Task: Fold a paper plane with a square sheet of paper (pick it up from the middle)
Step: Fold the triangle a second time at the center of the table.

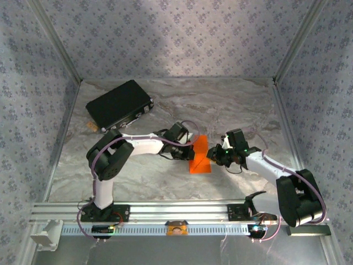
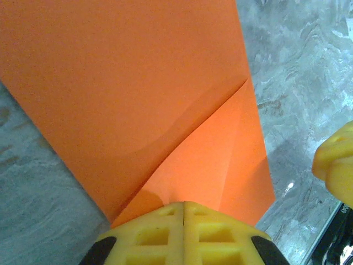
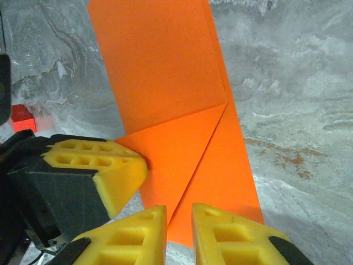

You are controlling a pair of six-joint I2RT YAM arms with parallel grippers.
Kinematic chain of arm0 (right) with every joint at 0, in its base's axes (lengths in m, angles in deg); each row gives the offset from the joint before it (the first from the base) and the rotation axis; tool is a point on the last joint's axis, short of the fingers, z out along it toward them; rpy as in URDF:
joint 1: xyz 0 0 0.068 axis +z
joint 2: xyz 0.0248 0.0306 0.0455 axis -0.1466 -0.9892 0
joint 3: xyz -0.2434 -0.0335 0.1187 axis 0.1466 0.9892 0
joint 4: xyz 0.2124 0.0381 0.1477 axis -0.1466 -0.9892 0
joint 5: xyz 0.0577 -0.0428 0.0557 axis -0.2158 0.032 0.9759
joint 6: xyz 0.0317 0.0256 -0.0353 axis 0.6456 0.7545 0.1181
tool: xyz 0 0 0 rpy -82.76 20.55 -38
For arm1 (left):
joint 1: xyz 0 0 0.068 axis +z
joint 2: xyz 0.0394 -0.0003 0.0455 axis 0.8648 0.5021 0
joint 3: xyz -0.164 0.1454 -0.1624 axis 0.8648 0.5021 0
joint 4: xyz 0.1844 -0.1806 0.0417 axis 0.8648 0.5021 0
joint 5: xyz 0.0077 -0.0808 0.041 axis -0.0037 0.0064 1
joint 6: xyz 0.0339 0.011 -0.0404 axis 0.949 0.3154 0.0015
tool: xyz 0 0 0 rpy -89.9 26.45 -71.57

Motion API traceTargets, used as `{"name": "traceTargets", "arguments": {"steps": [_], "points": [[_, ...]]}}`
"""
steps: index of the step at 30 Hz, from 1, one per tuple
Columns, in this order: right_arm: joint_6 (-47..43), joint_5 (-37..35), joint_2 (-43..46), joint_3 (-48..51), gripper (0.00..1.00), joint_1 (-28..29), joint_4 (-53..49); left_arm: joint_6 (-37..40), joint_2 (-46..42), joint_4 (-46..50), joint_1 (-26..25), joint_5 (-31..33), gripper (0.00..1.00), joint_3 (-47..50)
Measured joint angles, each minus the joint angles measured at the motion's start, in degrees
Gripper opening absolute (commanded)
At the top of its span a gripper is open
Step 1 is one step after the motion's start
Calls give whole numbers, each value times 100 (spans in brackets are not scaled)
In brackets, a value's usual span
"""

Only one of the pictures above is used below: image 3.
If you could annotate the small red block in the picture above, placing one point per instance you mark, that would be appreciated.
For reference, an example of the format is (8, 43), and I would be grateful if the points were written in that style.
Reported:
(23, 118)

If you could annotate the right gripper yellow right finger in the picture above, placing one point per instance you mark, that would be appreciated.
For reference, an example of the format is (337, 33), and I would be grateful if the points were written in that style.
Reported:
(204, 240)

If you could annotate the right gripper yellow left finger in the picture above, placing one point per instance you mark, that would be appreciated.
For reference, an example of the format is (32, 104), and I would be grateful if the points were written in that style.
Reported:
(154, 237)

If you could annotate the orange paper sheet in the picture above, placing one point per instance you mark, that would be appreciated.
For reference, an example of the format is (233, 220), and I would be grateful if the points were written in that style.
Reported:
(165, 69)

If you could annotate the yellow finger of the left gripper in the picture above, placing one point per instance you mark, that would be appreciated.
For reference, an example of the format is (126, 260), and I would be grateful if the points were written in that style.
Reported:
(118, 185)
(30, 149)

